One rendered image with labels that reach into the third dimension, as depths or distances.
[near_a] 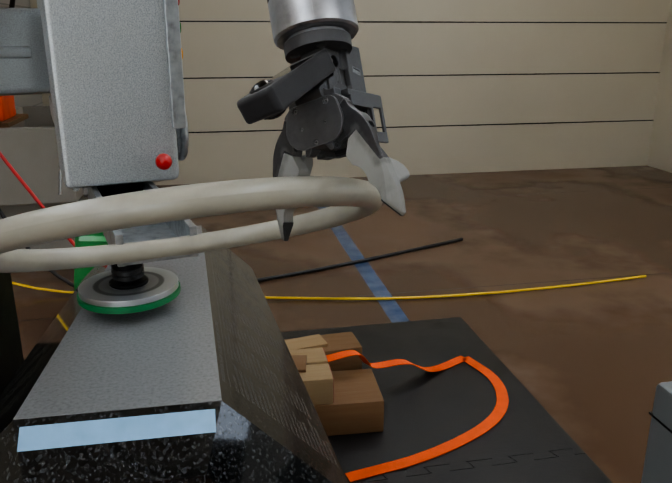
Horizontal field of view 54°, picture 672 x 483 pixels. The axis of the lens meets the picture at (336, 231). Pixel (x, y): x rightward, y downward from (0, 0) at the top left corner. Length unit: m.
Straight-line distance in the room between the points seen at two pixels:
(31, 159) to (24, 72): 2.37
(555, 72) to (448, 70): 1.15
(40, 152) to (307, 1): 3.67
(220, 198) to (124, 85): 0.79
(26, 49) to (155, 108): 0.66
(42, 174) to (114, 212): 3.73
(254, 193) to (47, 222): 0.18
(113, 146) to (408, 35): 5.45
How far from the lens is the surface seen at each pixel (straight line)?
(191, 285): 1.64
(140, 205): 0.58
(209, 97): 6.37
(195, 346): 1.33
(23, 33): 1.96
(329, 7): 0.68
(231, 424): 1.15
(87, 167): 1.35
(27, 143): 4.29
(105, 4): 1.34
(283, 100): 0.60
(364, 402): 2.40
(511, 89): 7.05
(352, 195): 0.66
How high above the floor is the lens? 1.39
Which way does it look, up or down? 17 degrees down
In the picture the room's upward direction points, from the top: straight up
